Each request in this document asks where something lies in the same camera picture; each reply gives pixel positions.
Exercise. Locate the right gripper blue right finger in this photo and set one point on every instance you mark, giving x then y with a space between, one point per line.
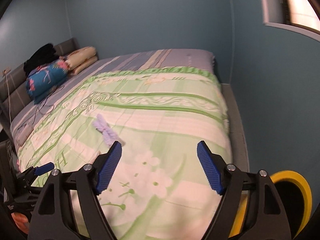
213 166

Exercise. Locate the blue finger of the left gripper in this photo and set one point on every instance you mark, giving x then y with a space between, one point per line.
40 170

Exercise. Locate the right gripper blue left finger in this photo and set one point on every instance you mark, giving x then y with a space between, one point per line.
106 165

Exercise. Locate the yellow rimmed trash bin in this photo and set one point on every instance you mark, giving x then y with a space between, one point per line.
296 196

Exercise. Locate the person's hand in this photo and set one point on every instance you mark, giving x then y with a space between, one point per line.
21 221

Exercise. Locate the green patterned bed quilt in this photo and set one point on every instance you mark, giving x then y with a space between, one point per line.
161 104

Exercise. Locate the grey bed headboard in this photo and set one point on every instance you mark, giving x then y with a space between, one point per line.
14 95

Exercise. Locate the blue floral folded blanket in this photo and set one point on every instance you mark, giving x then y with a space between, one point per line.
45 79

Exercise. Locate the beige floral pillow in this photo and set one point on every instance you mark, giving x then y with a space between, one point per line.
80 59

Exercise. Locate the black clothing on headboard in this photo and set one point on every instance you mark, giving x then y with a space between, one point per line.
44 55

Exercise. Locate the window frame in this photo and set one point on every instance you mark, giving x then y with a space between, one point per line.
299 16

